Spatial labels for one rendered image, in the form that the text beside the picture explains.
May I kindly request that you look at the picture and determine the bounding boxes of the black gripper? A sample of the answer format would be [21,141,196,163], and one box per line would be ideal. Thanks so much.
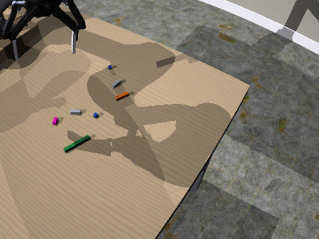
[2,0,86,62]

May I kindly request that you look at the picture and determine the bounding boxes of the orange rod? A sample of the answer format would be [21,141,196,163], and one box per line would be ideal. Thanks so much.
[115,92,129,101]

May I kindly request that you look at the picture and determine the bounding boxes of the green rod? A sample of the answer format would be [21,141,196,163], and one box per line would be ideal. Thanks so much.
[64,135,90,152]

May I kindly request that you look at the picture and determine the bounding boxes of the small magenta block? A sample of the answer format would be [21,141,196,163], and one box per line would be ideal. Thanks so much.
[52,117,58,125]

